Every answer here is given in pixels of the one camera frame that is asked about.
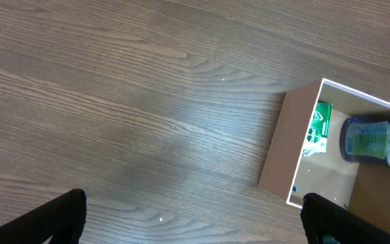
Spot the pink open cardboard box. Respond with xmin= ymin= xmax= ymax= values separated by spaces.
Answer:
xmin=259 ymin=79 xmax=390 ymax=233

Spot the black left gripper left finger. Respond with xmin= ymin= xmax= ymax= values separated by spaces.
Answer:
xmin=0 ymin=188 xmax=87 ymax=244

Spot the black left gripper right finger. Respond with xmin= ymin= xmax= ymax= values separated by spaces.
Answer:
xmin=300 ymin=193 xmax=390 ymax=244

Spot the green Dettol soap bar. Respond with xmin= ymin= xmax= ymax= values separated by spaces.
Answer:
xmin=303 ymin=102 xmax=332 ymax=157

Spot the clear foam soap pump bottle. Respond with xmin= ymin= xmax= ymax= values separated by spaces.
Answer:
xmin=339 ymin=117 xmax=390 ymax=167

